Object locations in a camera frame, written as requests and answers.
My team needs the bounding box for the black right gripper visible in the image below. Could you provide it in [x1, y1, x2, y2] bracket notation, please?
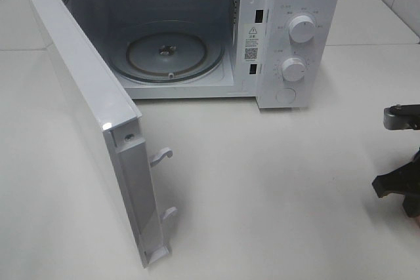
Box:
[371, 104, 420, 219]

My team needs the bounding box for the round white door button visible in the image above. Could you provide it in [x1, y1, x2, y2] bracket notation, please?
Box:
[276, 88, 296, 104]

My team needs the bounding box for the lower white timer knob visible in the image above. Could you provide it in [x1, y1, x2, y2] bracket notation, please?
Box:
[281, 57, 306, 82]

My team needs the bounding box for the upper white power knob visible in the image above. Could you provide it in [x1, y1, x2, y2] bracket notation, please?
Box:
[288, 14, 315, 43]

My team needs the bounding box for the white microwave oven body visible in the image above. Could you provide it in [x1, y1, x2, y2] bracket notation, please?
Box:
[63, 0, 337, 109]

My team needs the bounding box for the white warning label sticker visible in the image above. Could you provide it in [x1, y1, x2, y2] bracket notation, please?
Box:
[242, 23, 264, 62]

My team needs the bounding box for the glass microwave turntable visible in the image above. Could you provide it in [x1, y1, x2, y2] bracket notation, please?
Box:
[108, 20, 224, 84]

